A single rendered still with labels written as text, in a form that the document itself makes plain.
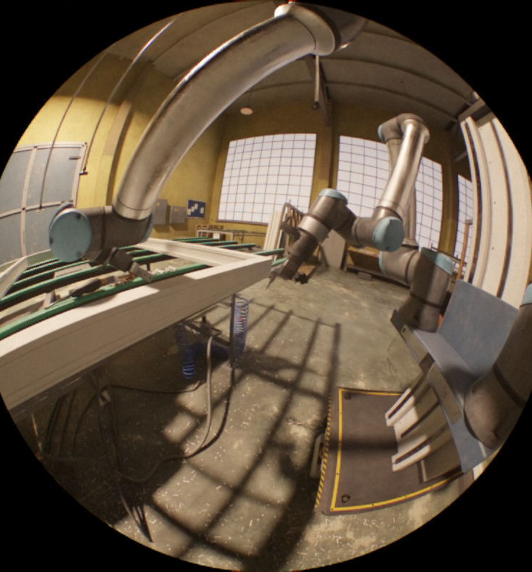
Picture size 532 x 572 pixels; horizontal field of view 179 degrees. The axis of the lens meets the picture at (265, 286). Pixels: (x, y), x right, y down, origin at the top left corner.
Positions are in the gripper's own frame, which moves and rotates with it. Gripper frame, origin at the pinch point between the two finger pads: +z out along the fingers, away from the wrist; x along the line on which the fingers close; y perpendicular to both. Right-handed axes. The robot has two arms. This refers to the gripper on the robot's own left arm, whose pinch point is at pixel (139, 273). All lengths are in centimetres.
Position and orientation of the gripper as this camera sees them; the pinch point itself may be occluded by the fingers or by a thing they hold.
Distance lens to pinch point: 61.0
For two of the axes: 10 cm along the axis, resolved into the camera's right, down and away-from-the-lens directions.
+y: -3.2, 9.1, -2.8
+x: 9.3, 2.3, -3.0
